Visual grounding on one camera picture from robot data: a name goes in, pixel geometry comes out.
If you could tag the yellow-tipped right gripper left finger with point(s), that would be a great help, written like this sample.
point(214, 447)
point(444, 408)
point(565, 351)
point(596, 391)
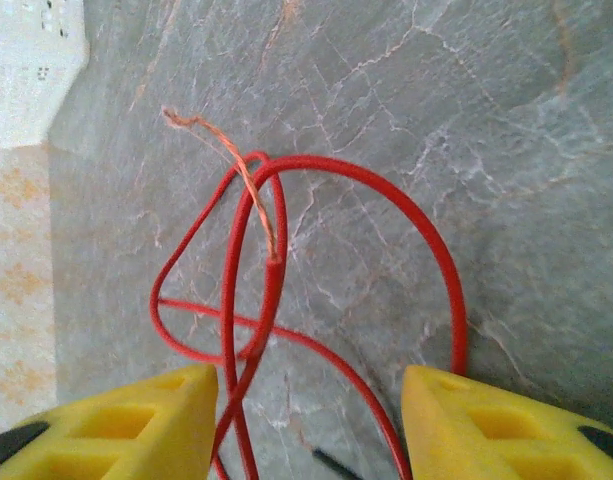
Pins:
point(111, 440)

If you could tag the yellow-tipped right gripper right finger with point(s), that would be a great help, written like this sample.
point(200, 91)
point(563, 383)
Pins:
point(501, 440)

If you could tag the white plastic basket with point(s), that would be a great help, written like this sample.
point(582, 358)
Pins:
point(26, 70)

